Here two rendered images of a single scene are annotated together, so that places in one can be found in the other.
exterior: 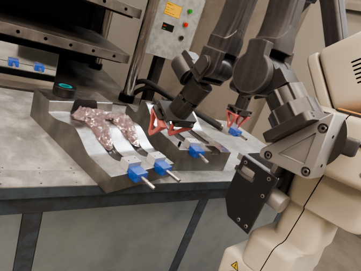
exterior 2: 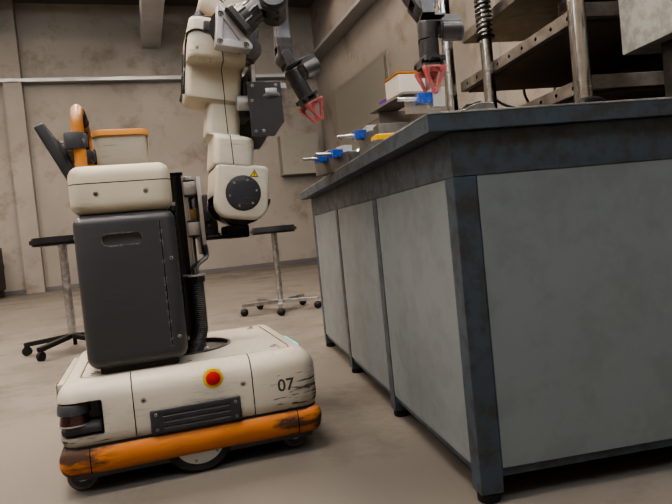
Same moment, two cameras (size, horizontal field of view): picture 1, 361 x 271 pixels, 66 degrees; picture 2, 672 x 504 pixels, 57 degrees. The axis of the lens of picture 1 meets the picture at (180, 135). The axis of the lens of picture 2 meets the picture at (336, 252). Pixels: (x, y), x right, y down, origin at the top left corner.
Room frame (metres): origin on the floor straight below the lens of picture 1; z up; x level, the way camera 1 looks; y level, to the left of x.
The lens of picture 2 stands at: (1.79, -1.91, 0.59)
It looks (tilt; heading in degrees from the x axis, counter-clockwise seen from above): 2 degrees down; 118
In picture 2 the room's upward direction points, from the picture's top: 6 degrees counter-clockwise
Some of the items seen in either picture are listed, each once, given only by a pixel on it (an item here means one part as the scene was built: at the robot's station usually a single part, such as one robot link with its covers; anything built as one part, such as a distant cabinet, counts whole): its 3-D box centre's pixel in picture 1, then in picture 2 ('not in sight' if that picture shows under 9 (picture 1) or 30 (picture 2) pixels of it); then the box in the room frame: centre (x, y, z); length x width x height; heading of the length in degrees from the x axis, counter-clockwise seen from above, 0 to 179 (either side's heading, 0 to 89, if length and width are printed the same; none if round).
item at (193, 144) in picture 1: (197, 153); (356, 135); (0.93, -0.08, 0.89); 0.13 x 0.05 x 0.05; 39
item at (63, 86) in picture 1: (64, 90); not in sight; (0.97, 0.46, 0.93); 0.08 x 0.08 x 0.04
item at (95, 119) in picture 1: (106, 121); not in sight; (0.90, 0.26, 0.90); 0.26 x 0.18 x 0.08; 56
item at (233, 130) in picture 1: (236, 133); (419, 99); (1.21, -0.23, 0.93); 0.13 x 0.05 x 0.05; 38
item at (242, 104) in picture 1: (242, 104); (429, 53); (1.24, -0.21, 1.06); 0.10 x 0.07 x 0.07; 128
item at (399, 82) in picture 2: not in sight; (405, 86); (-0.97, 5.54, 2.31); 0.47 x 0.39 x 0.26; 135
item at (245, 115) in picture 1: (238, 119); (432, 77); (1.25, -0.22, 0.99); 0.07 x 0.07 x 0.09; 38
